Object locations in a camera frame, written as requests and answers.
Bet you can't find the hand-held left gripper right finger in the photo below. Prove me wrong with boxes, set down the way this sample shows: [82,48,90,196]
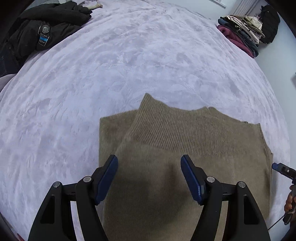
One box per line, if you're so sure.
[180,154,271,241]

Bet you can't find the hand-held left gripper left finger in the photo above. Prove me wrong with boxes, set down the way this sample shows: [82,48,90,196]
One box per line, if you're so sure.
[28,154,119,241]

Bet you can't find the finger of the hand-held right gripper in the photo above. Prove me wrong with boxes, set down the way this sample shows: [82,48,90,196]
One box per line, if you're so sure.
[272,163,296,179]

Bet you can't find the brown knitted sweater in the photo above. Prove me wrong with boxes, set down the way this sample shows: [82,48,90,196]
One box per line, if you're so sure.
[99,93,274,241]

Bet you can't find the dark blue folded clothes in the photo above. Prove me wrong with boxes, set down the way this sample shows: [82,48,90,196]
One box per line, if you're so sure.
[217,19,259,57]

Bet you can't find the beige patterned folded clothes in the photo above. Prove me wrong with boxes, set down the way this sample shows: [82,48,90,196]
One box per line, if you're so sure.
[223,14,265,43]

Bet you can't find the person's right hand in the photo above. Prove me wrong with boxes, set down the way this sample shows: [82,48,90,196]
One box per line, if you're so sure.
[284,185,296,213]

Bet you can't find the lavender plush blanket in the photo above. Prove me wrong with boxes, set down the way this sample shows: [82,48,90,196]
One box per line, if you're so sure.
[0,0,290,241]

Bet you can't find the maroon folded garment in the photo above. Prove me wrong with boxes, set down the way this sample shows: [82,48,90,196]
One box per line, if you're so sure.
[217,25,256,58]

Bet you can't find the black backpack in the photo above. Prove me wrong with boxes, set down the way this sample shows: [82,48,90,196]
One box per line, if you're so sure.
[259,5,281,44]

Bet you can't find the black jacket with badge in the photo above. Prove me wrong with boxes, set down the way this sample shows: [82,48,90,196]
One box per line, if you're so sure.
[0,1,93,65]

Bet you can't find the white pleated curtain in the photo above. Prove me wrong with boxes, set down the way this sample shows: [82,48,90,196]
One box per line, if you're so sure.
[231,0,262,15]

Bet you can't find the beige crumpled cloth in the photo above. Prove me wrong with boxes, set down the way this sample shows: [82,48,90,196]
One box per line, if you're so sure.
[76,0,103,10]

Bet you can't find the black cable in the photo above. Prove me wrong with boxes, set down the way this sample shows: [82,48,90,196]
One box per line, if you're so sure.
[268,214,286,230]

